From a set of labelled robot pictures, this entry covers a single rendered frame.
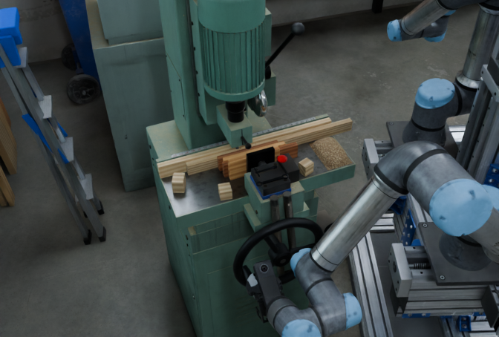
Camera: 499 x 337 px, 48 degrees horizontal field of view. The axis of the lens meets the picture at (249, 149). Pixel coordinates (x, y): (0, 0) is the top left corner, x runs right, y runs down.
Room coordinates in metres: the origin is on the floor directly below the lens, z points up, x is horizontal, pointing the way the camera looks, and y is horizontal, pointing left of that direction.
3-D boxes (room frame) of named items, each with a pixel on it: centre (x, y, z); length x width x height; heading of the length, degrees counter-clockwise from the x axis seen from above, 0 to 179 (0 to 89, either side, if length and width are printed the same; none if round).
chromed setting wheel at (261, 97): (1.52, -0.03, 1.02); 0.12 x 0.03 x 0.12; 21
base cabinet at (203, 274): (1.46, 0.08, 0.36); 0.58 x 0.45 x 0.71; 21
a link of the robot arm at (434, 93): (1.53, -0.63, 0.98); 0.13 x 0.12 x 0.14; 105
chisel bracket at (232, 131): (1.37, 0.04, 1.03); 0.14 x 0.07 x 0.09; 21
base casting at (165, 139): (1.47, 0.08, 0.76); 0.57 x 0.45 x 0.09; 21
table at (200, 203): (1.27, -0.04, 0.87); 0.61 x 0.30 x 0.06; 111
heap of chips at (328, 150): (1.38, -0.26, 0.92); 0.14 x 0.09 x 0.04; 21
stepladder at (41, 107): (1.86, 0.86, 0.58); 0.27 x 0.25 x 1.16; 104
